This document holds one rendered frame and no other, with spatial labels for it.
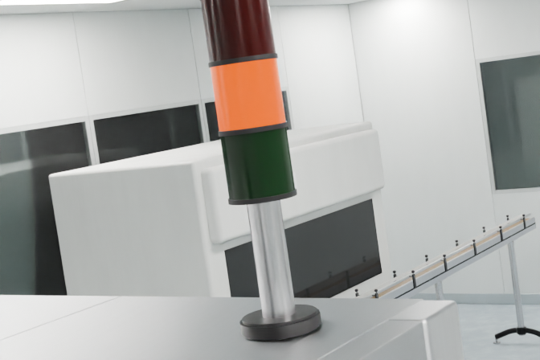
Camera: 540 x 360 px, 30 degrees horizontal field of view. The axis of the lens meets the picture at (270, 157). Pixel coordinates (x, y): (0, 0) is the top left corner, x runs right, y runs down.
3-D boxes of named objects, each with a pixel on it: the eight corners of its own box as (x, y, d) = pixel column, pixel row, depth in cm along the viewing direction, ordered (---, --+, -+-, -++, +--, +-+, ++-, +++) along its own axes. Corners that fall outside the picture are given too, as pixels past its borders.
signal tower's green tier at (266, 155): (215, 202, 73) (206, 137, 73) (255, 191, 77) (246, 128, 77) (270, 199, 70) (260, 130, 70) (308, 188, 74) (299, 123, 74)
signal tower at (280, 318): (225, 340, 74) (174, -2, 72) (272, 317, 79) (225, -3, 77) (292, 342, 70) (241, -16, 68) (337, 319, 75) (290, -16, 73)
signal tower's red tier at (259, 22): (195, 66, 72) (186, 2, 72) (236, 61, 76) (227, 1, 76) (250, 56, 70) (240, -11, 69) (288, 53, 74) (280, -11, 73)
